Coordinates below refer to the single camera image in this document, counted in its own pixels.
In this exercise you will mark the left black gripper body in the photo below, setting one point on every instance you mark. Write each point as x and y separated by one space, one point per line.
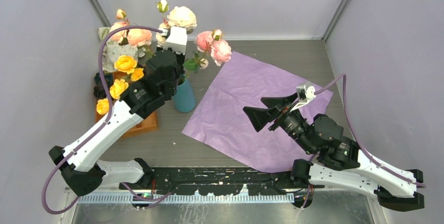
180 60

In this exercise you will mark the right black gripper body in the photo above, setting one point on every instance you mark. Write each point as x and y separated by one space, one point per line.
292 124

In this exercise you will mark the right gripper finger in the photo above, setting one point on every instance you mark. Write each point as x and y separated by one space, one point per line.
260 117
271 102

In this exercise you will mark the teal cylindrical vase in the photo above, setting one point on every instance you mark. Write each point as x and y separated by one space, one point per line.
184 100

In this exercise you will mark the peach rose flower stem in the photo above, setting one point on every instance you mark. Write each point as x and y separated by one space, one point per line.
138 39

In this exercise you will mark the pink paper flower bouquet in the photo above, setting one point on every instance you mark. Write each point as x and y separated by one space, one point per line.
232 119

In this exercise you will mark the pink rose flower stem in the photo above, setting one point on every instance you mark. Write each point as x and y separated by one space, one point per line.
210 45

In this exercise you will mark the white yellow flower stem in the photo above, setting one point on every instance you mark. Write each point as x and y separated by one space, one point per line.
182 17

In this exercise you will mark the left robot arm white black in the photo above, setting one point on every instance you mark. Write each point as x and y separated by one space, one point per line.
80 163

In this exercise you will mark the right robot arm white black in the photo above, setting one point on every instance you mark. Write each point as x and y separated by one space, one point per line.
337 160

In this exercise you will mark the orange compartment tray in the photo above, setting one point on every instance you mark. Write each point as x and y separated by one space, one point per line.
147 125

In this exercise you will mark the cream printed cloth bag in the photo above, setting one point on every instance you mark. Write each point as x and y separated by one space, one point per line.
112 51

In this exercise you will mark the dark rolled fabric middle-left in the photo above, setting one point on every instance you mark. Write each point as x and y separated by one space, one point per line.
99 91

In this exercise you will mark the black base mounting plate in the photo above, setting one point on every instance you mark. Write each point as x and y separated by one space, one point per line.
219 181

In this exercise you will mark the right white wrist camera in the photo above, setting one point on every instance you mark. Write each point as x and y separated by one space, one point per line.
305 94

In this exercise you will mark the aluminium rail frame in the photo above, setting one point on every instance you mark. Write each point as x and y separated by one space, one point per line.
238 196

